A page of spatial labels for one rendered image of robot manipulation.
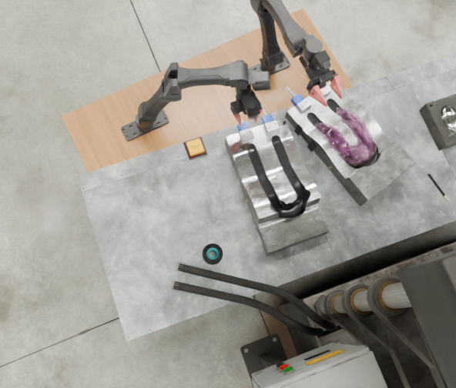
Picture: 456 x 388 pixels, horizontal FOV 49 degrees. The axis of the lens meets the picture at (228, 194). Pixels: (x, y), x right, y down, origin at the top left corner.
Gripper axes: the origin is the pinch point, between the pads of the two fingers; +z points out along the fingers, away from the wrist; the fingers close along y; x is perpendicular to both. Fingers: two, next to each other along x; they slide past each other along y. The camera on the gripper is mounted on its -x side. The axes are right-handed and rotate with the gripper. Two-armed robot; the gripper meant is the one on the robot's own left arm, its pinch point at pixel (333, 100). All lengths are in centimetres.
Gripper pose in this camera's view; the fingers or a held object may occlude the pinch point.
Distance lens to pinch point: 181.6
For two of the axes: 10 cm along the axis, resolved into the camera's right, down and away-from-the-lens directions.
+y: 8.9, -4.4, 1.5
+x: -0.5, 2.3, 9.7
